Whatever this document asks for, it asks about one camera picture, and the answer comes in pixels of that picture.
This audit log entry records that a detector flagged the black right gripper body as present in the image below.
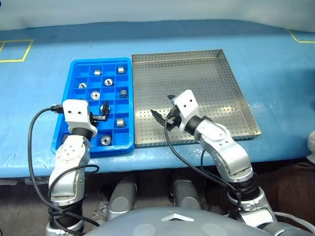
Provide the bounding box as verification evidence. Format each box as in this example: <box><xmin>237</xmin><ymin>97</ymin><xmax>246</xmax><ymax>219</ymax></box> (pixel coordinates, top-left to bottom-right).
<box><xmin>165</xmin><ymin>105</ymin><xmax>183</xmax><ymax>131</ymax></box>

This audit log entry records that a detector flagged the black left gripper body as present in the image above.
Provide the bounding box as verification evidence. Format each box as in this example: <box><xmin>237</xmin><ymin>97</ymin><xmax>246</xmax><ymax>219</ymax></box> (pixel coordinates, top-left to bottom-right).
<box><xmin>89</xmin><ymin>112</ymin><xmax>99</xmax><ymax>127</ymax></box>

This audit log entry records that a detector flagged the blue compartment tray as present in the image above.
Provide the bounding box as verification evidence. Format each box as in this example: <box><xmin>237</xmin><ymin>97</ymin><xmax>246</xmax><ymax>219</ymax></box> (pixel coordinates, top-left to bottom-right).
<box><xmin>50</xmin><ymin>57</ymin><xmax>135</xmax><ymax>155</ymax></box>

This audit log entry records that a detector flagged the perforated stainless steel tray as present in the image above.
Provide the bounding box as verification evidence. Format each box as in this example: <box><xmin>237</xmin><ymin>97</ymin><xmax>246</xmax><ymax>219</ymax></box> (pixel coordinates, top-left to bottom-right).
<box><xmin>131</xmin><ymin>49</ymin><xmax>261</xmax><ymax>148</ymax></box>

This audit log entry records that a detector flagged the blue table cover sheet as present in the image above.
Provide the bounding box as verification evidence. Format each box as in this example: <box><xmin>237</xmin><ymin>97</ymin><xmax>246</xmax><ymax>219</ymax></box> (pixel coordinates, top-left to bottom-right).
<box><xmin>0</xmin><ymin>19</ymin><xmax>315</xmax><ymax>179</ymax></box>

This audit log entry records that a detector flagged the grey rounded leg cover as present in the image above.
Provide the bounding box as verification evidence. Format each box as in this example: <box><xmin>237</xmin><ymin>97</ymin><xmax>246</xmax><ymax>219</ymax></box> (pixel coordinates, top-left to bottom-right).
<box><xmin>171</xmin><ymin>172</ymin><xmax>205</xmax><ymax>212</ymax></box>
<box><xmin>105</xmin><ymin>173</ymin><xmax>138</xmax><ymax>221</ymax></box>

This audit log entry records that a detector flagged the grey robot torso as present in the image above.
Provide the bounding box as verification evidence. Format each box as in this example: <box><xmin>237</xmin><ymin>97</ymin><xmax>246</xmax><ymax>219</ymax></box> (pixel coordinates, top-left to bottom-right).
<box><xmin>85</xmin><ymin>206</ymin><xmax>315</xmax><ymax>236</ymax></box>

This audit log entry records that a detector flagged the white rounded object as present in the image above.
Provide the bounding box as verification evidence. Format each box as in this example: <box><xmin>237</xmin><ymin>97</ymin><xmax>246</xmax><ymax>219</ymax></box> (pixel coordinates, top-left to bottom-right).
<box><xmin>307</xmin><ymin>130</ymin><xmax>315</xmax><ymax>158</ymax></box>

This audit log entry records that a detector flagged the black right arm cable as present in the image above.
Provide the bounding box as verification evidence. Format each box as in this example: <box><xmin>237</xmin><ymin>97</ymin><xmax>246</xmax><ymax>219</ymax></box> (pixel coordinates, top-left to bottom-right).
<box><xmin>164</xmin><ymin>117</ymin><xmax>243</xmax><ymax>218</ymax></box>

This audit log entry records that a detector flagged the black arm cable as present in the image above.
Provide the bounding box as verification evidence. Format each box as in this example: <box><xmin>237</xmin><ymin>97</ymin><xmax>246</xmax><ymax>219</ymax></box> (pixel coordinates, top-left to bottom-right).
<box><xmin>164</xmin><ymin>117</ymin><xmax>243</xmax><ymax>218</ymax></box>
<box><xmin>28</xmin><ymin>104</ymin><xmax>101</xmax><ymax>234</ymax></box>

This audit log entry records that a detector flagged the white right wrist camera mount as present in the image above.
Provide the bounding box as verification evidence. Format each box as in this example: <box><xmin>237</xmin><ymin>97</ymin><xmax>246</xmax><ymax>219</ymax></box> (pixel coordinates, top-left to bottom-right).
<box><xmin>173</xmin><ymin>89</ymin><xmax>199</xmax><ymax>133</ymax></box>

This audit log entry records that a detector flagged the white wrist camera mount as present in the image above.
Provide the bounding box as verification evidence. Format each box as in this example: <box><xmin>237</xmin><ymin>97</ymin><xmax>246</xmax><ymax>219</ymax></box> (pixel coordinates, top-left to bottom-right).
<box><xmin>62</xmin><ymin>99</ymin><xmax>98</xmax><ymax>135</ymax></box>
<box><xmin>173</xmin><ymin>89</ymin><xmax>199</xmax><ymax>133</ymax></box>

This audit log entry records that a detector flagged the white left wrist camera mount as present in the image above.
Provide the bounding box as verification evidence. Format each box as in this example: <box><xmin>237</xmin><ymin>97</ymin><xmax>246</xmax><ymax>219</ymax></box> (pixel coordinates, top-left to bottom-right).
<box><xmin>62</xmin><ymin>99</ymin><xmax>98</xmax><ymax>135</ymax></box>

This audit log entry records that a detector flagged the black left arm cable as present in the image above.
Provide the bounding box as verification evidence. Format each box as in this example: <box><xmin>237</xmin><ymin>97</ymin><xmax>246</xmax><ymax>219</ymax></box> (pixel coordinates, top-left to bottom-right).
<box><xmin>28</xmin><ymin>104</ymin><xmax>101</xmax><ymax>234</ymax></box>

